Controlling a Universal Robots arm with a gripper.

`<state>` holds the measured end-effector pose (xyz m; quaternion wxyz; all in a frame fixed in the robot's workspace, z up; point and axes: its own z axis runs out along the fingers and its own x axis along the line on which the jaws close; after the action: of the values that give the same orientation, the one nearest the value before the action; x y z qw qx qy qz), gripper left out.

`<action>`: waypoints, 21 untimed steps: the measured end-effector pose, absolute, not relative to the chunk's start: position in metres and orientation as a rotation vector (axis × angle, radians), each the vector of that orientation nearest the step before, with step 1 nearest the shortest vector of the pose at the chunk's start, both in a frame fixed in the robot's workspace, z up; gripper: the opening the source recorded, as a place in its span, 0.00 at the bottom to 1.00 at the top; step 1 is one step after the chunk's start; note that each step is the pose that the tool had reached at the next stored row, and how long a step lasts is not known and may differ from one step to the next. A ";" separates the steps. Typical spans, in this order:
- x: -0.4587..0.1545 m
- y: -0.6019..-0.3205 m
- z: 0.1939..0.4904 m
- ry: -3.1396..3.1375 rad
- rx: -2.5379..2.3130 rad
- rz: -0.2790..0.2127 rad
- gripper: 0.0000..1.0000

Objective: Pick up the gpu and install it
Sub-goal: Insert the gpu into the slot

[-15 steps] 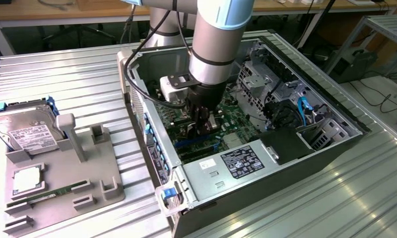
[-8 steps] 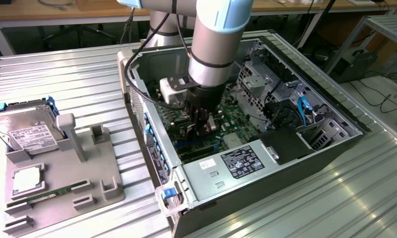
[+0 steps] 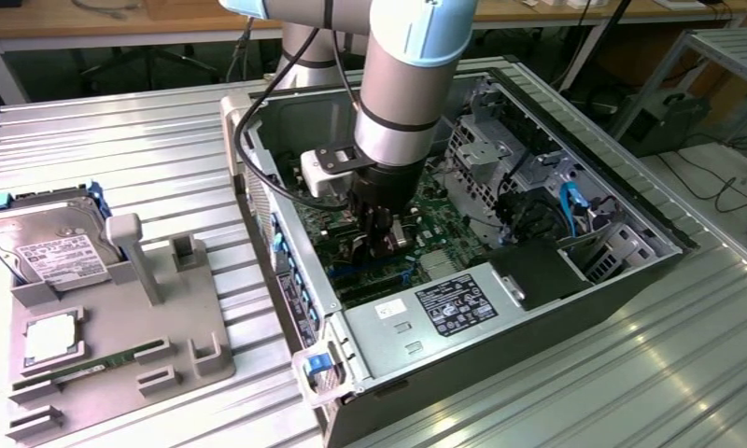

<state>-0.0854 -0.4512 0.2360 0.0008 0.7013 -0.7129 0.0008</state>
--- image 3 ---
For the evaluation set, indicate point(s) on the silver hard disk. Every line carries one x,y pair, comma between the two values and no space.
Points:
43,242

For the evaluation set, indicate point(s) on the wooden desk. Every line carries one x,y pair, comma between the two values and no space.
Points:
162,25

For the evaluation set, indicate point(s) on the black chair base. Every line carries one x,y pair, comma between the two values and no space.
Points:
150,63

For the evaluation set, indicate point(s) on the black air shroud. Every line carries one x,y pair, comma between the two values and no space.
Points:
536,275

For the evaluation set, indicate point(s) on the silver power supply unit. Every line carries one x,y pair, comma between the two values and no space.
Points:
424,322

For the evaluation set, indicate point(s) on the silver drive cage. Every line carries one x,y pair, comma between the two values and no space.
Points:
482,158

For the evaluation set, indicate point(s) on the open black PC case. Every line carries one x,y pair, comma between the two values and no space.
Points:
536,289

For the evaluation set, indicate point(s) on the green motherboard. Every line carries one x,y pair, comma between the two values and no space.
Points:
440,233

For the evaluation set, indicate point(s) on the silver CPU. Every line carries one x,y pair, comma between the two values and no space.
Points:
51,338

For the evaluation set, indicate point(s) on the grey parts rack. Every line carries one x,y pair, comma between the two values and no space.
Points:
118,336

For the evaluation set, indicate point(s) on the blue case latch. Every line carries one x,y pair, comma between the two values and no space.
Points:
318,364

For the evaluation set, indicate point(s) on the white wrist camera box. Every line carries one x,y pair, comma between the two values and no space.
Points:
319,172

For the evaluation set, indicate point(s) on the blue disk caddy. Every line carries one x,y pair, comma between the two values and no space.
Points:
97,196

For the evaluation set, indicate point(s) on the black box on floor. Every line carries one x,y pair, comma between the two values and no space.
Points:
667,123

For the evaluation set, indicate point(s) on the metal slat side table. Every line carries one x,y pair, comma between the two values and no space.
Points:
729,51

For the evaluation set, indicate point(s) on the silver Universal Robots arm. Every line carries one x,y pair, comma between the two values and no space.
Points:
398,84

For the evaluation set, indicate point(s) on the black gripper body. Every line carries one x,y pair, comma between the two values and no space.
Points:
389,184

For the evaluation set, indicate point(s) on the green RAM stick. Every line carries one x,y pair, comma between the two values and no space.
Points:
87,368

